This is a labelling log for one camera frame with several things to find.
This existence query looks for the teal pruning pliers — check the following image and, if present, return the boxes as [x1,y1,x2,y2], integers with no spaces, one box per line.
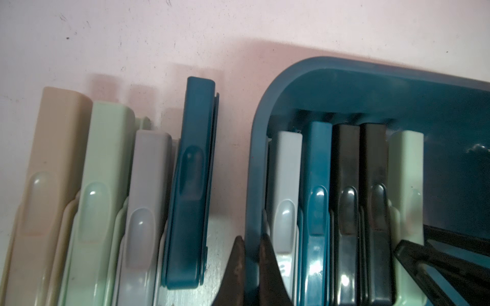
[299,121,332,305]

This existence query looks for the grey pruning pliers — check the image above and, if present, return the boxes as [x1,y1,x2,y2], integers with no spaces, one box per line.
[265,131,302,305]

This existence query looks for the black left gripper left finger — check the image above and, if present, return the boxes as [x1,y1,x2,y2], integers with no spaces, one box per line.
[212,236,246,306]

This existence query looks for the teal pliers left group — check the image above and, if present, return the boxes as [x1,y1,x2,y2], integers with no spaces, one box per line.
[162,76,219,290]

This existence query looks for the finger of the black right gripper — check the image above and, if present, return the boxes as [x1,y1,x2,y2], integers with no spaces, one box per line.
[394,240,489,305]
[424,225,489,256]

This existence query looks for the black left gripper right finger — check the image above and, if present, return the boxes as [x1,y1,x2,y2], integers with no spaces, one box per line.
[259,234,293,306]

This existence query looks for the black pruning pliers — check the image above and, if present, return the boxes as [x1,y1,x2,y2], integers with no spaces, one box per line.
[330,124,360,305]
[359,123,394,305]

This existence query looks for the light green pliers left group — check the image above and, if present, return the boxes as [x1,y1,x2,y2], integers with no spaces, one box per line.
[57,101,149,305]

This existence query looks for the teal plastic storage box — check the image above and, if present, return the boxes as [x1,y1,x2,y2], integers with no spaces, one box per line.
[244,57,489,305]

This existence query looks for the grey pliers left group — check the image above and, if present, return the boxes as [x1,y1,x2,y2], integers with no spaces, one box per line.
[104,130,174,305]

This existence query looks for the beige pruning pliers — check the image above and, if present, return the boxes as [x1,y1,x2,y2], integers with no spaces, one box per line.
[1,87,93,305]

